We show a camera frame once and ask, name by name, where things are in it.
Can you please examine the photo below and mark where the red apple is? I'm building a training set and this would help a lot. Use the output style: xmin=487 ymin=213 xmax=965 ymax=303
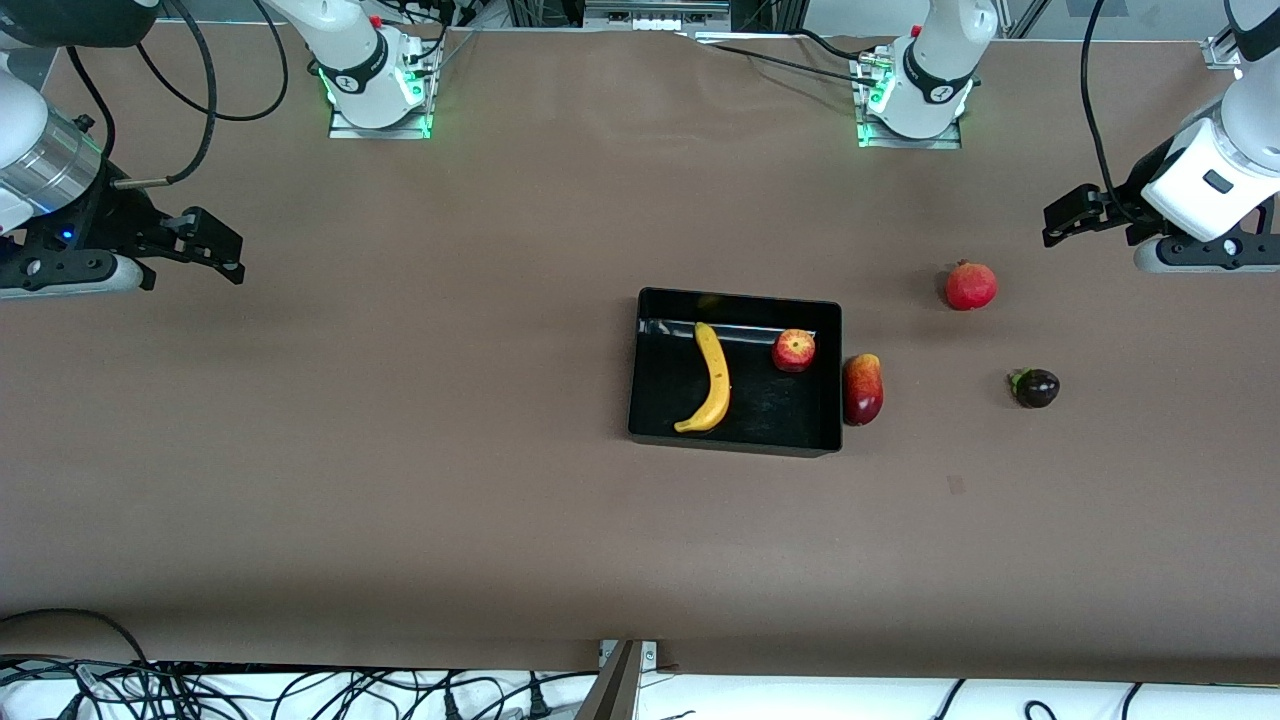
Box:
xmin=771 ymin=329 xmax=817 ymax=374

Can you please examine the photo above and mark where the black rectangular plastic box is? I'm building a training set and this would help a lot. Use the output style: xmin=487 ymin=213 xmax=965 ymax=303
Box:
xmin=628 ymin=287 xmax=843 ymax=459

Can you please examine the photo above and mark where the yellow banana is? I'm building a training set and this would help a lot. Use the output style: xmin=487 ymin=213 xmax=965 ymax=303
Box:
xmin=673 ymin=321 xmax=732 ymax=434

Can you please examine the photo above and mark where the red pomegranate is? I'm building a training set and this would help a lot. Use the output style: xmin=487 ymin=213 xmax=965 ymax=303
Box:
xmin=945 ymin=260 xmax=999 ymax=312

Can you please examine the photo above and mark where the dark purple mangosteen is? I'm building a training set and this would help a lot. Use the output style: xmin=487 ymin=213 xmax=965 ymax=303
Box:
xmin=1008 ymin=367 xmax=1061 ymax=410

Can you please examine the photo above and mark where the red yellow mango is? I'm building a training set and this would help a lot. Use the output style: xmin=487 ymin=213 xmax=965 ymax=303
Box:
xmin=842 ymin=353 xmax=885 ymax=427

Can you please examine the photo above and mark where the grey metal beam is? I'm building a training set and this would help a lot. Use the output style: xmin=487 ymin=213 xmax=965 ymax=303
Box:
xmin=573 ymin=640 xmax=643 ymax=720

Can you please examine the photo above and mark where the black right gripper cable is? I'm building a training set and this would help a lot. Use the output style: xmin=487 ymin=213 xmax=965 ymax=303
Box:
xmin=110 ymin=0 xmax=219 ymax=192

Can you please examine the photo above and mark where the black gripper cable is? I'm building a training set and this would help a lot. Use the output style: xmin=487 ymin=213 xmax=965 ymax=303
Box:
xmin=1080 ymin=0 xmax=1127 ymax=216
xmin=110 ymin=0 xmax=219 ymax=192

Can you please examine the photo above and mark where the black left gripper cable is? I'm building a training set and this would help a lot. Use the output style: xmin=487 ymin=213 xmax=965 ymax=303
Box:
xmin=1080 ymin=0 xmax=1127 ymax=216

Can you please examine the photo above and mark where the short black arm cable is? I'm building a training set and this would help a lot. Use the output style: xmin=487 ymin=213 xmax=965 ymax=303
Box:
xmin=66 ymin=48 xmax=118 ymax=159

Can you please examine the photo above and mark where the black looping arm cable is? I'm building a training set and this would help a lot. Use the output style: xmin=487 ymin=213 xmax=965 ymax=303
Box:
xmin=133 ymin=0 xmax=291 ymax=123

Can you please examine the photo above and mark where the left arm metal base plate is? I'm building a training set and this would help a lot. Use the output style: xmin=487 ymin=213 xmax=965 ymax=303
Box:
xmin=855 ymin=45 xmax=964 ymax=150

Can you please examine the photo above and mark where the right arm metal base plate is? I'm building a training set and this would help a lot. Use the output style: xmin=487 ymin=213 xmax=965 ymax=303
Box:
xmin=328 ymin=40 xmax=434 ymax=140

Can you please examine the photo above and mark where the black cable on table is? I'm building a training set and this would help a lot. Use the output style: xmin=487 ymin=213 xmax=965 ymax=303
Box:
xmin=690 ymin=28 xmax=883 ymax=89

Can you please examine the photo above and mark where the black arching floor cable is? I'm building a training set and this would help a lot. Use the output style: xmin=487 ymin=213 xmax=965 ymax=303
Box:
xmin=0 ymin=607 xmax=151 ymax=666

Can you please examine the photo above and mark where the aluminium rack frame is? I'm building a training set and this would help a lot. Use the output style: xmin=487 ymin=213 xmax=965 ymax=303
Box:
xmin=505 ymin=0 xmax=801 ymax=33

